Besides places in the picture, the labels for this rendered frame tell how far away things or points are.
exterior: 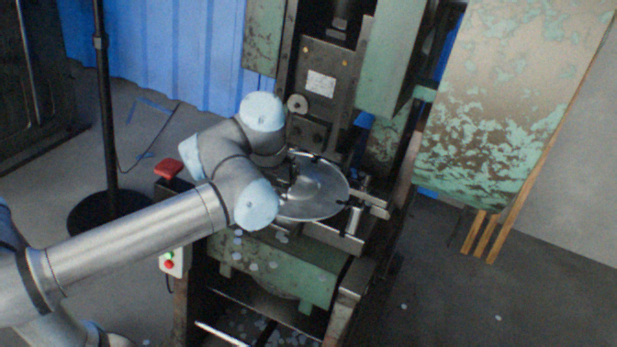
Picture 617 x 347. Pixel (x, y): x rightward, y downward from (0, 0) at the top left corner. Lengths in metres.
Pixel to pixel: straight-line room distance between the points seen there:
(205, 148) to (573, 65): 0.57
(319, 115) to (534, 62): 0.64
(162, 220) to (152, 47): 2.45
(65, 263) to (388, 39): 0.74
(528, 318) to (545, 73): 1.75
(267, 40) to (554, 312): 1.80
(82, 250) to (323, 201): 0.73
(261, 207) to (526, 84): 0.42
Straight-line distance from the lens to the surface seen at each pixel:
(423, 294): 2.31
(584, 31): 0.80
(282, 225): 1.26
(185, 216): 0.78
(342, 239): 1.40
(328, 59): 1.24
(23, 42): 2.61
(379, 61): 1.15
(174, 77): 3.14
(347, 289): 1.34
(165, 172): 1.42
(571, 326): 2.54
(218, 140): 0.88
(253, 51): 1.27
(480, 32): 0.80
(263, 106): 0.89
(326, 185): 1.40
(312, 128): 1.29
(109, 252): 0.77
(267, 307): 1.69
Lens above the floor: 1.63
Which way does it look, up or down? 37 degrees down
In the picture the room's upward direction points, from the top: 11 degrees clockwise
